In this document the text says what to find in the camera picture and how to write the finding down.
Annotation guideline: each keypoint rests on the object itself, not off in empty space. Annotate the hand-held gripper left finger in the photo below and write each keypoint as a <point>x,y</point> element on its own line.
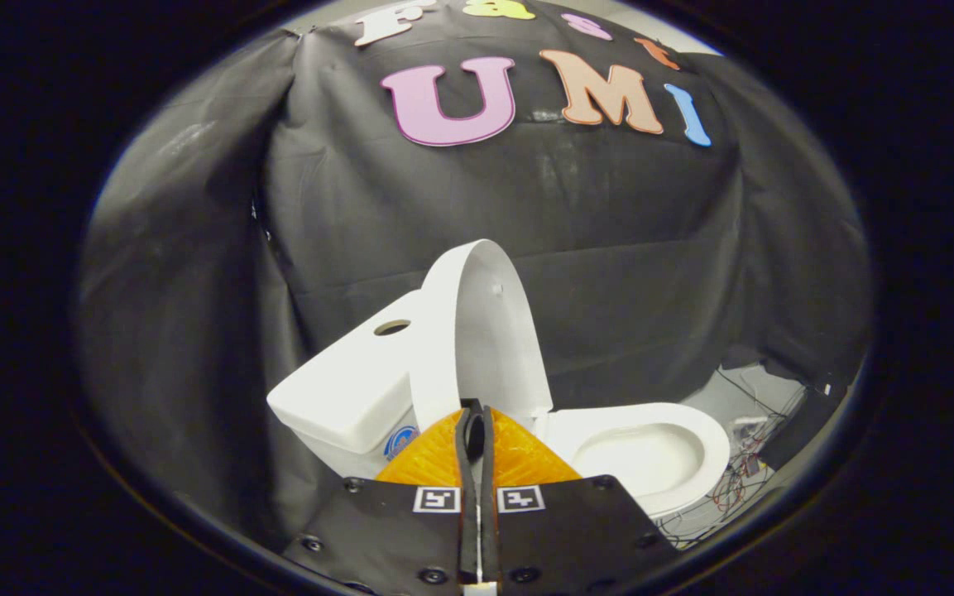
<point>467,463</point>

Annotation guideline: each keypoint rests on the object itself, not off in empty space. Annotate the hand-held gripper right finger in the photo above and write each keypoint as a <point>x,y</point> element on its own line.
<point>489,463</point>

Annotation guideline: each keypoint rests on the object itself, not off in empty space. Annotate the white toilet lid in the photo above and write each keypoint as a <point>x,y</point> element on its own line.
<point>493,331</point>

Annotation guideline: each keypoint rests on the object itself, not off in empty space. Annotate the white ceramic toilet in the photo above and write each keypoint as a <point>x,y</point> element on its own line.
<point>344,439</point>

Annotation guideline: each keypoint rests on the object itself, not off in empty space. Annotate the white toilet tank cover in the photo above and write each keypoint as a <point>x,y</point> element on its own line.
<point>352,389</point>

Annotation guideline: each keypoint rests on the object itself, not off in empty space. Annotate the black backdrop cloth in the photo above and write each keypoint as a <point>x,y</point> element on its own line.
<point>609,215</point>

